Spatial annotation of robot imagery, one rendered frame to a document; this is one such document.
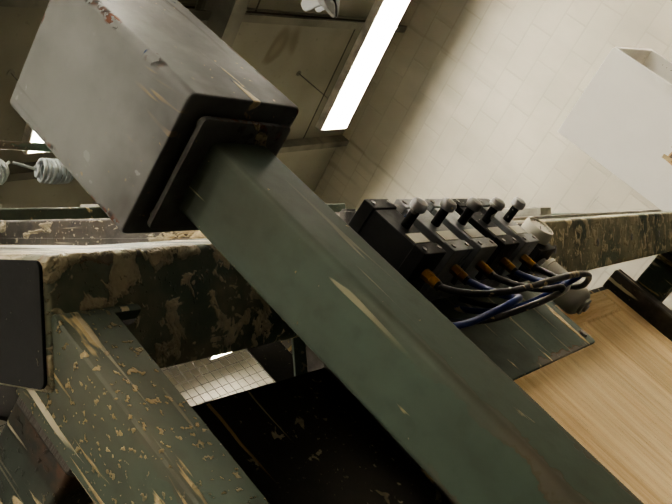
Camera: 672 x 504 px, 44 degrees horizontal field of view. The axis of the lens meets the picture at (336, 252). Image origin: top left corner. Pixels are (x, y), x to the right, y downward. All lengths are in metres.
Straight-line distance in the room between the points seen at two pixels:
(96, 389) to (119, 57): 0.24
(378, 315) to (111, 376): 0.23
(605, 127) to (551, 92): 1.73
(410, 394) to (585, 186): 6.17
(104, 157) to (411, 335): 0.26
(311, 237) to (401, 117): 6.92
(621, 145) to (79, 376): 4.52
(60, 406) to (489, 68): 6.43
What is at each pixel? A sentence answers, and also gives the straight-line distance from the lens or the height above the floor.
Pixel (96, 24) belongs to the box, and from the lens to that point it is 0.63.
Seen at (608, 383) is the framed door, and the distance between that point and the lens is 1.84.
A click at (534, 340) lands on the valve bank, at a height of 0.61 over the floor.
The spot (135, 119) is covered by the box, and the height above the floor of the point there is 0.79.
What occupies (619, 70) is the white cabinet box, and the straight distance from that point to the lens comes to 5.01.
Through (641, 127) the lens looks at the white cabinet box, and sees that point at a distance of 4.97.
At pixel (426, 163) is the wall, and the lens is 7.31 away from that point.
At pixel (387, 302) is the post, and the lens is 0.51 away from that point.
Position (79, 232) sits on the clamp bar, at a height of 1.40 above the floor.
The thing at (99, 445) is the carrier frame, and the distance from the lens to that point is 0.66.
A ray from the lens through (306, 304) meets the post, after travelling 0.53.
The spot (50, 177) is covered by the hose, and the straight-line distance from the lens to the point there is 2.10.
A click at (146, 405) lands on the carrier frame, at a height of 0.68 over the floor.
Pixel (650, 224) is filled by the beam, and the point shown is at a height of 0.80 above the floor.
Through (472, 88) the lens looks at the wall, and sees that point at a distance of 7.05.
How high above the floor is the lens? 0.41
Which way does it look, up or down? 24 degrees up
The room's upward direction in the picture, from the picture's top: 46 degrees counter-clockwise
